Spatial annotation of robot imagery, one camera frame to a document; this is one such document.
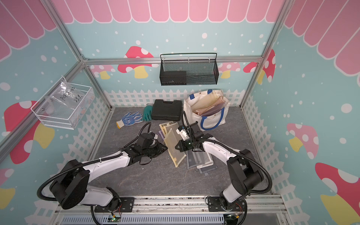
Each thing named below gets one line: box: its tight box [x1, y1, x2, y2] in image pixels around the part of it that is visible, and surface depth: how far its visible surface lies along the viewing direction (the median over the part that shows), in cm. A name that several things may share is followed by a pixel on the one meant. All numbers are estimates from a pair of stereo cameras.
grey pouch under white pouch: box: [198, 164, 218, 176], surface depth 88 cm
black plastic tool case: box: [151, 99, 183, 121], surface depth 117 cm
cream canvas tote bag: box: [183, 89, 232, 131], surface depth 96 cm
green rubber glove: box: [142, 103, 154, 122], surface depth 115 cm
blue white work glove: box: [116, 111, 143, 129], surface depth 114 cm
